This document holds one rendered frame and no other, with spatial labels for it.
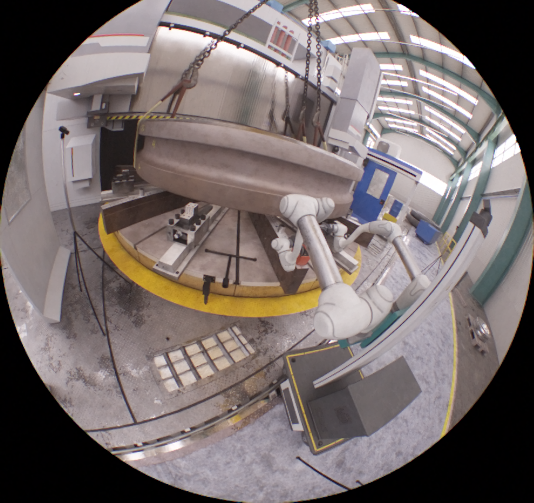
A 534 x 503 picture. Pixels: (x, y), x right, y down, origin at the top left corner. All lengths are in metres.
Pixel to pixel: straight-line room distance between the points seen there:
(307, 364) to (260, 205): 1.68
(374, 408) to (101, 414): 1.90
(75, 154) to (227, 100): 3.54
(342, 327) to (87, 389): 1.98
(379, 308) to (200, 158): 2.13
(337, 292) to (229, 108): 4.58
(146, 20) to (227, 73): 2.58
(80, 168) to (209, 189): 2.99
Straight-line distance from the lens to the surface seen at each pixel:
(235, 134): 1.92
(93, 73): 2.57
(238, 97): 4.94
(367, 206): 6.93
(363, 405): 1.11
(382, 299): 0.80
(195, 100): 4.50
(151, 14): 3.31
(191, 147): 2.28
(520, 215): 10.03
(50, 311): 2.49
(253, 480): 1.81
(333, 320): 0.65
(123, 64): 2.53
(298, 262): 1.71
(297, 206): 0.91
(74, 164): 4.23
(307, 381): 1.55
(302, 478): 1.93
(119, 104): 3.42
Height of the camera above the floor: 1.68
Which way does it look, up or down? 30 degrees down
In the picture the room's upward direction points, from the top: 17 degrees clockwise
